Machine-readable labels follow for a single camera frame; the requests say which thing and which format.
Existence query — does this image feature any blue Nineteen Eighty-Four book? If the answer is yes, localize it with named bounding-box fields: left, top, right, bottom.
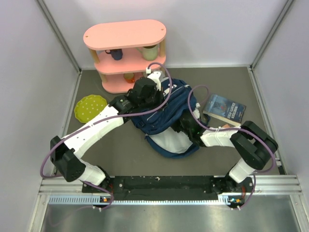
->
left=203, top=94, right=246, bottom=126

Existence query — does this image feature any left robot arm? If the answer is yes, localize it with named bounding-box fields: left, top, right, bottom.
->
left=48, top=71, right=167, bottom=192

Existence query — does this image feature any pink three-tier wooden shelf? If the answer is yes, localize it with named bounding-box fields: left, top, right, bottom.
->
left=83, top=19, right=167, bottom=94

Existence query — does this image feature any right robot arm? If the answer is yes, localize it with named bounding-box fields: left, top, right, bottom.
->
left=171, top=110, right=279, bottom=193

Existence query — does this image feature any green polka dot plate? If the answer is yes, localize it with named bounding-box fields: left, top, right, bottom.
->
left=74, top=94, right=108, bottom=123

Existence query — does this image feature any dark blue mug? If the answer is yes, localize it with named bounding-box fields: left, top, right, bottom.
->
left=105, top=49, right=123, bottom=61

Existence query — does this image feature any aluminium frame rail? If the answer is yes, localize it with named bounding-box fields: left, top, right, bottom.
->
left=29, top=175, right=309, bottom=232

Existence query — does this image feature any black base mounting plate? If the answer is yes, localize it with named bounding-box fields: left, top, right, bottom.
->
left=83, top=175, right=253, bottom=194

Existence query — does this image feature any small orange cup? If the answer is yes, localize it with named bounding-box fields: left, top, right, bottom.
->
left=124, top=73, right=135, bottom=84

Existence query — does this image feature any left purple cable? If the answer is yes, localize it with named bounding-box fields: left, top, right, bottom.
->
left=40, top=62, right=172, bottom=211

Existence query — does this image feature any navy blue student backpack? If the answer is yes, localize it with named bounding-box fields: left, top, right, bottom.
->
left=131, top=79, right=199, bottom=159

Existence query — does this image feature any pale green mug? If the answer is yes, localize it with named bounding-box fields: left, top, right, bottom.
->
left=136, top=45, right=158, bottom=61

